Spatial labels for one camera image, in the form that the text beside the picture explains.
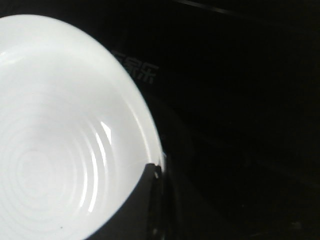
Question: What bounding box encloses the black glass gas cooktop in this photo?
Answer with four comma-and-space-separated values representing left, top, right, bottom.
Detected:
94, 0, 320, 240

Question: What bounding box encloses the white ceramic plate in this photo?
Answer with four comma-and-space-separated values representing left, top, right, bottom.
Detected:
0, 14, 165, 240

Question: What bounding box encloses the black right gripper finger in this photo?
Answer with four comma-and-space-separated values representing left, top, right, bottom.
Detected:
93, 163, 165, 240

